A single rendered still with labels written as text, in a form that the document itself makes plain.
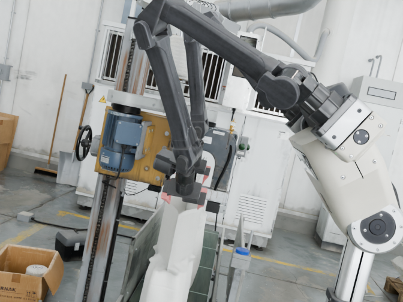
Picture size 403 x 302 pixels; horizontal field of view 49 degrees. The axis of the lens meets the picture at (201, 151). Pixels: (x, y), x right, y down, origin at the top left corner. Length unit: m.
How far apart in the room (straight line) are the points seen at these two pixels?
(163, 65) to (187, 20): 0.15
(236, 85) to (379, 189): 3.06
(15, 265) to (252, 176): 2.55
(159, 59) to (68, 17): 5.44
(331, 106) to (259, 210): 3.84
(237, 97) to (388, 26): 2.81
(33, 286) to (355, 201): 2.13
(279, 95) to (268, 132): 3.70
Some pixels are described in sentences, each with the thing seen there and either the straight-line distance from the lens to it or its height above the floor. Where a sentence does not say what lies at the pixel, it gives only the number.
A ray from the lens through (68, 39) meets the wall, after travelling 6.53.
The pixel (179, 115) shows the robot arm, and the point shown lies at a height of 1.39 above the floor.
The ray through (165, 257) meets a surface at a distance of 1.66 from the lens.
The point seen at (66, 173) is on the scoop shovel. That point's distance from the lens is 6.22.
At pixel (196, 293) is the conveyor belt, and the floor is 0.38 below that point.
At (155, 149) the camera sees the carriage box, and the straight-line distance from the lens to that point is 2.03.
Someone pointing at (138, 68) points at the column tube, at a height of 1.53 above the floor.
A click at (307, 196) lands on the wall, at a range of 6.18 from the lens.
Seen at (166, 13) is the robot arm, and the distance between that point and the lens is 1.11.
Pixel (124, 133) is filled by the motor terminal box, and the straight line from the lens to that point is 1.78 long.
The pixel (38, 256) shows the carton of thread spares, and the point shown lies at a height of 0.19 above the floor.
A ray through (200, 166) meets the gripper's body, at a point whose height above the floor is 1.19.
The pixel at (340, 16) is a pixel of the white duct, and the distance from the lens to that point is 5.22.
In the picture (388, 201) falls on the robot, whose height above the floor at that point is 1.28.
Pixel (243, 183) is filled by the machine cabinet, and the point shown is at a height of 0.69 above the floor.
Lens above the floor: 1.43
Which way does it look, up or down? 6 degrees down
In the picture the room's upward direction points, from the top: 12 degrees clockwise
